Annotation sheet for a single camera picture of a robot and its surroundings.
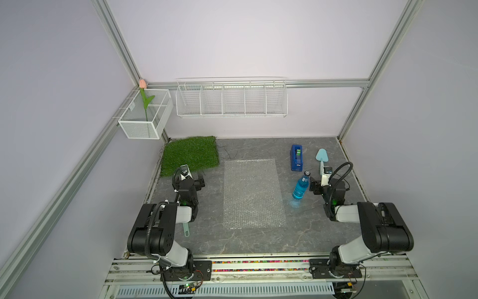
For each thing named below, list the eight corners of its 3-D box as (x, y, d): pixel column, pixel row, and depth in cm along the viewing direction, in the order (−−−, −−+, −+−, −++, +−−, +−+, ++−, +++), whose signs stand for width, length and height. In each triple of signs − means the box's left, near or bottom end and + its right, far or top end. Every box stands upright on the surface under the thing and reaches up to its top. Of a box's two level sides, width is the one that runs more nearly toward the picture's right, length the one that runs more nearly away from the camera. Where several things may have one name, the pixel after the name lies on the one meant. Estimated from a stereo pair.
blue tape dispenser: (290, 172, 107) (293, 165, 101) (291, 151, 117) (293, 143, 111) (300, 173, 106) (303, 166, 101) (300, 152, 116) (302, 145, 111)
